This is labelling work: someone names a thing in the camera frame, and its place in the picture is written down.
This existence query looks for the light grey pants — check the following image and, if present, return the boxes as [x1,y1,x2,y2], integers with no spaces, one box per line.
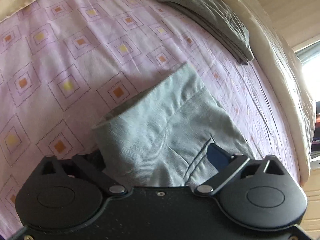
[93,64,253,188]

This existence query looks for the cream wardrobe cabinet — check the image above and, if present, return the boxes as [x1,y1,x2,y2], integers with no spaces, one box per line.
[300,157,320,239]

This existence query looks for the pink patterned bedsheet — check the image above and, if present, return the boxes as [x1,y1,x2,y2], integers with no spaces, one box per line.
[1,0,300,238]

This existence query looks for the cream folded duvet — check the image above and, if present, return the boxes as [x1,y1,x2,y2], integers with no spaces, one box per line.
[223,0,316,185]

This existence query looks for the folded dark grey pants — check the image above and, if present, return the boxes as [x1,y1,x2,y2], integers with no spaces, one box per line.
[157,0,254,65]

